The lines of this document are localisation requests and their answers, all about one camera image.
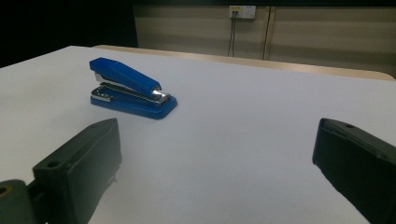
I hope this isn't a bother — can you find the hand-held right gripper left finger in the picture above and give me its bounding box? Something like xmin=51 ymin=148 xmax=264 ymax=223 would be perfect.
xmin=32 ymin=117 xmax=123 ymax=224

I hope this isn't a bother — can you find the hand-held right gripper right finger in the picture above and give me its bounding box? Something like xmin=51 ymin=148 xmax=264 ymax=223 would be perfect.
xmin=312 ymin=117 xmax=396 ymax=224

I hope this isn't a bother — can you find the blue stapler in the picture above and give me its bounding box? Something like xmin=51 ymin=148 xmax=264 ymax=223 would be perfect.
xmin=89 ymin=56 xmax=178 ymax=120

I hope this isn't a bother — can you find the light wooden table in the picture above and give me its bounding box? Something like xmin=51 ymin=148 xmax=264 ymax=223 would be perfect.
xmin=92 ymin=44 xmax=396 ymax=82

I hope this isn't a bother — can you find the white table cover sheet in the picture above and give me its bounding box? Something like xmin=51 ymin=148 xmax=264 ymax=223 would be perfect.
xmin=0 ymin=46 xmax=396 ymax=224

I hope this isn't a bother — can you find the black wall cable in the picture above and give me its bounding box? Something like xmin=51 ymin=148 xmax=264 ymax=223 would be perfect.
xmin=227 ymin=11 xmax=234 ymax=58

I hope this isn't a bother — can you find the white wall socket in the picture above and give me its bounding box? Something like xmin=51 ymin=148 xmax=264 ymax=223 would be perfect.
xmin=228 ymin=5 xmax=257 ymax=20

